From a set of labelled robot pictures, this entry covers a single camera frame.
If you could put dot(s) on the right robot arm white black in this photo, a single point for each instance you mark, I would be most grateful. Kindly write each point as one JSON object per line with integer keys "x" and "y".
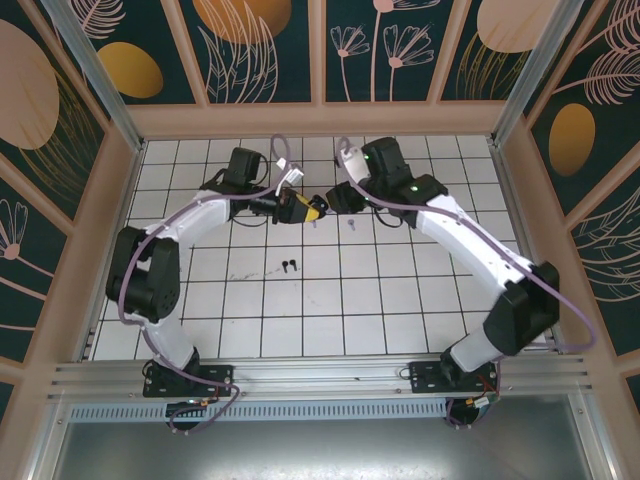
{"x": 470, "y": 240}

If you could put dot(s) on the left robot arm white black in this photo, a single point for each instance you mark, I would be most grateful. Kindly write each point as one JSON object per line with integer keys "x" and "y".
{"x": 150, "y": 280}

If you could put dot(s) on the grey metal sheet panel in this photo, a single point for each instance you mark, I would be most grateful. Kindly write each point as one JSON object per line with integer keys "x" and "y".
{"x": 310, "y": 452}

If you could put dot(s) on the aluminium table edge rail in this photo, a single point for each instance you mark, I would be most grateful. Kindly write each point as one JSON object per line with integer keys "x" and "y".
{"x": 112, "y": 215}
{"x": 515, "y": 215}

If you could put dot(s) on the aluminium mounting rail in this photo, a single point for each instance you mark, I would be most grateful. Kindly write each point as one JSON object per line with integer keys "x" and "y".
{"x": 310, "y": 372}

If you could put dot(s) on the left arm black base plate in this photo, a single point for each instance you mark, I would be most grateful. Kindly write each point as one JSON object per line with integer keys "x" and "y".
{"x": 215, "y": 377}

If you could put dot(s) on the aluminium frame post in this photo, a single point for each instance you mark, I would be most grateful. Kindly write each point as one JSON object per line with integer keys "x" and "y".
{"x": 95, "y": 65}
{"x": 540, "y": 65}

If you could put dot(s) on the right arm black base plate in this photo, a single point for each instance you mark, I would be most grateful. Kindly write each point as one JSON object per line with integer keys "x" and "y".
{"x": 425, "y": 377}

